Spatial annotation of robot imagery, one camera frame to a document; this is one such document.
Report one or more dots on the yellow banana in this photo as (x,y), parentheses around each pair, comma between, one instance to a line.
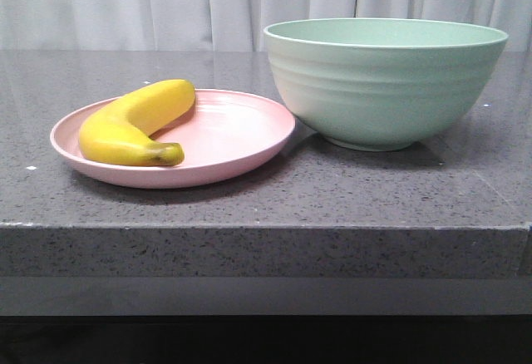
(119,133)

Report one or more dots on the pink plate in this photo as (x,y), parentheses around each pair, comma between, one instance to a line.
(226,134)

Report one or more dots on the green bowl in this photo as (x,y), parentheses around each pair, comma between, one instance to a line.
(380,84)

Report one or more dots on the white curtain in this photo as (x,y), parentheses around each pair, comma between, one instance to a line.
(222,25)

